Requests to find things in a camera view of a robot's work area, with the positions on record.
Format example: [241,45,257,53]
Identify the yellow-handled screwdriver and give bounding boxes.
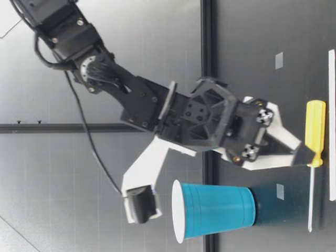
[303,99,327,233]

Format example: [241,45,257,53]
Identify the thin black camera cable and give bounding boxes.
[62,69,124,196]

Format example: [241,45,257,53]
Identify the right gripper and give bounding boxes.
[156,77,317,172]

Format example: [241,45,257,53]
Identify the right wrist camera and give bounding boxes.
[121,136,196,224]

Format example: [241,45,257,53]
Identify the blue plastic cup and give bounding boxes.
[171,180,256,244]

